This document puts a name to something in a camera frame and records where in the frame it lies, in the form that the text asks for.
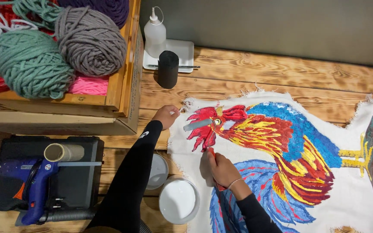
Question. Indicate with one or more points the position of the person's right hand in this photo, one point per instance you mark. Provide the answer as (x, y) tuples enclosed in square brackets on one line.
[(224, 170)]

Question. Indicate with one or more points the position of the person's left hand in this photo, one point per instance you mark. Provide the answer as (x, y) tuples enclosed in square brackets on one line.
[(164, 117)]

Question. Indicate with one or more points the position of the person's right fingers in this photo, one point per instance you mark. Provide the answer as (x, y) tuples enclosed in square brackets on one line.
[(211, 160)]

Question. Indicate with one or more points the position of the person's left fingers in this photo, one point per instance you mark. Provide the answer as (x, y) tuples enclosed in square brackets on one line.
[(174, 114)]

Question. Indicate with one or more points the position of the rooster tufted cloth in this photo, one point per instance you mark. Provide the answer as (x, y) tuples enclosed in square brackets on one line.
[(342, 191)]

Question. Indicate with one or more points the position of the black cylinder roll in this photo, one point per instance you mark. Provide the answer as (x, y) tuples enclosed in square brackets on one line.
[(168, 69)]

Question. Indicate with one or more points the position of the thin metal tool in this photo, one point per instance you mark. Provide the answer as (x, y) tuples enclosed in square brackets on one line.
[(189, 66)]

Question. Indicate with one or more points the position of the white glue bucket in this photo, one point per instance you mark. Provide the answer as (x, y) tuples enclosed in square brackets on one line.
[(178, 200)]

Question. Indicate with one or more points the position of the white bucket lid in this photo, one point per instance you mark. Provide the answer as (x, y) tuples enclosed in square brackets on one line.
[(158, 171)]

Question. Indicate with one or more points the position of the wooden crate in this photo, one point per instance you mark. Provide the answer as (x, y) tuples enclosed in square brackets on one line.
[(121, 81)]

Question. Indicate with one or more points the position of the white plastic tray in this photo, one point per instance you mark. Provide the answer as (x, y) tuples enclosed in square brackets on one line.
[(185, 51)]

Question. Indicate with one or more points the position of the white squeeze bottle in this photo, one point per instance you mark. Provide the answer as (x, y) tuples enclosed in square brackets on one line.
[(154, 35)]

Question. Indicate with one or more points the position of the pink yarn skein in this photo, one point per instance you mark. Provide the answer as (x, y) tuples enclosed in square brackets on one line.
[(89, 85)]

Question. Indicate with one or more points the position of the clear glue stick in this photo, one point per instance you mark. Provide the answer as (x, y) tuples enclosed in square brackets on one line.
[(79, 163)]

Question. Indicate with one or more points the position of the grey yarn ball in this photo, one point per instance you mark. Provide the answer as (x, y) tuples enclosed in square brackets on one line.
[(91, 42)]

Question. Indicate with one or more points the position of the cardboard tube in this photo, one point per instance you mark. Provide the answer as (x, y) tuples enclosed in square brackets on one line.
[(65, 152)]

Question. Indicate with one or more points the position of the black tool case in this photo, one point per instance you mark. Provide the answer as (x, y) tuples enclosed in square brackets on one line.
[(76, 187)]

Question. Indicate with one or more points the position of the purple yarn ball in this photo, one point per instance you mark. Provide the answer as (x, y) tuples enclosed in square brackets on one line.
[(105, 8)]

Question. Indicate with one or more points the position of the green yarn ball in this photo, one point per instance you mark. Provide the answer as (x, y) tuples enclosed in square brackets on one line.
[(29, 64)]

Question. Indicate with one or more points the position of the blue glue gun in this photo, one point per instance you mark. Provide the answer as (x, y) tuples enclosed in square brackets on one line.
[(39, 187)]

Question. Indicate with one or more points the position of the loose green yarn strands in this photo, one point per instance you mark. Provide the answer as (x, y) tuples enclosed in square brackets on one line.
[(40, 11)]

